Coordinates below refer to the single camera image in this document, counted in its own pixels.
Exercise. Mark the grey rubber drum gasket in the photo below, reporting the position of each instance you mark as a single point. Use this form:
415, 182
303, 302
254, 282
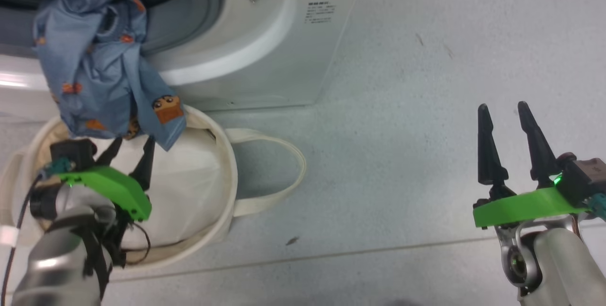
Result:
199, 7

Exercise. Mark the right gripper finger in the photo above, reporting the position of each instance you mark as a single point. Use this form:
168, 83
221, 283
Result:
490, 164
539, 159

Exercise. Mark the left wrist teal connector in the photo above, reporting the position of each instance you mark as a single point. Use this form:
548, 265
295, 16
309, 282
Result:
59, 166

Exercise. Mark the white front-load washing machine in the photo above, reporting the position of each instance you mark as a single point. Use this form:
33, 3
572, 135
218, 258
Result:
284, 59

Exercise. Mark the wrist teal connector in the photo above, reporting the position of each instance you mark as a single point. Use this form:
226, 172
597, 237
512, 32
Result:
59, 166
599, 206

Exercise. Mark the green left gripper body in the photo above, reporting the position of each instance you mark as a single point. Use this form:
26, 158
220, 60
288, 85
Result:
118, 187

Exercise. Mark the white liner bag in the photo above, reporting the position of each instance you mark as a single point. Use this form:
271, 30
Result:
189, 187

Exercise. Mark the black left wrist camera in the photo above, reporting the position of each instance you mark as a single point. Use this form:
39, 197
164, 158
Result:
73, 152

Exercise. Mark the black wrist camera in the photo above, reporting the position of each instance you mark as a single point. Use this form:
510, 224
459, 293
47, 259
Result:
73, 152
584, 175

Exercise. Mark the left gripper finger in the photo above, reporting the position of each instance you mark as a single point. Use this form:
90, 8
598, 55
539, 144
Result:
110, 152
144, 168

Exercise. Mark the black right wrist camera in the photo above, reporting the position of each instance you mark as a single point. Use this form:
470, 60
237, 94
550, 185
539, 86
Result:
584, 175

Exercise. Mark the cream canvas laundry basket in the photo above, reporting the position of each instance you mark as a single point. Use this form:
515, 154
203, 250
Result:
222, 192

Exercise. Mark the blue garment with orange print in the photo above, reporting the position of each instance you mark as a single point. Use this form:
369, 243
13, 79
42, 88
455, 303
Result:
94, 59

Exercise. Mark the right wrist teal connector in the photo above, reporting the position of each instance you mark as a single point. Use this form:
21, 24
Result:
599, 206

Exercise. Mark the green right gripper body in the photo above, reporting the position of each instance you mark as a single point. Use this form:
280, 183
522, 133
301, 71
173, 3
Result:
525, 206

